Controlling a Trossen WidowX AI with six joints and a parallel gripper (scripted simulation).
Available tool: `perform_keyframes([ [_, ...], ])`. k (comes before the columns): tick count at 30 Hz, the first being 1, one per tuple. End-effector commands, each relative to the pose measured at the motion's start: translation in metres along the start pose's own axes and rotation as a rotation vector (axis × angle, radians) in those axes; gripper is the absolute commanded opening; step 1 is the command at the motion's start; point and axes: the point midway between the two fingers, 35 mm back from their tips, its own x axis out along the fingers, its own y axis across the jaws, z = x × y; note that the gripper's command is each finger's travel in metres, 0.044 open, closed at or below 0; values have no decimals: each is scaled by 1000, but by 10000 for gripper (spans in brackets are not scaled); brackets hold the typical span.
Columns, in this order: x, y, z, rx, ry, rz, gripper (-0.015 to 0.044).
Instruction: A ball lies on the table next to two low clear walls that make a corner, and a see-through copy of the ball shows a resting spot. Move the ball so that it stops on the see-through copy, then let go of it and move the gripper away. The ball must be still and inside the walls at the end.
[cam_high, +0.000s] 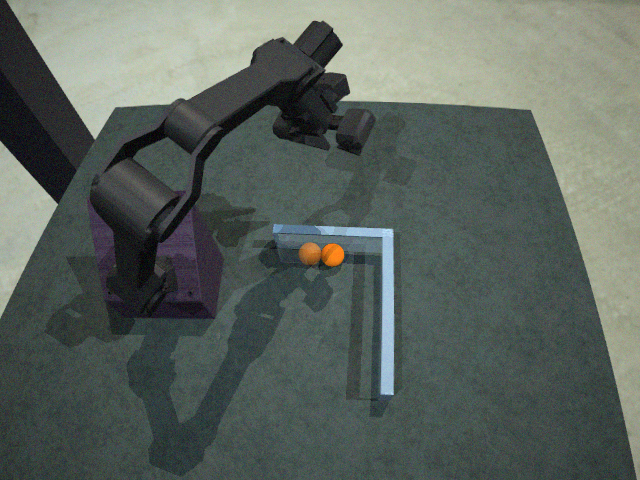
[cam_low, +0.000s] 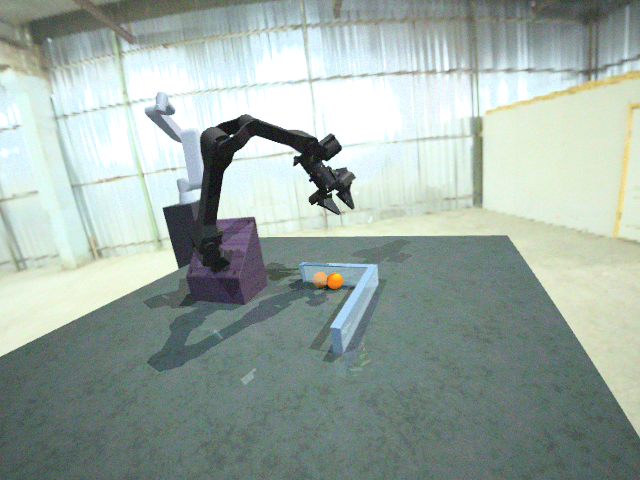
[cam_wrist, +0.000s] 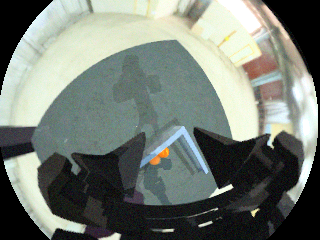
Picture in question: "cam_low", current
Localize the clear l-shaped low wall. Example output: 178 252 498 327
301 266 378 352
300 262 378 354

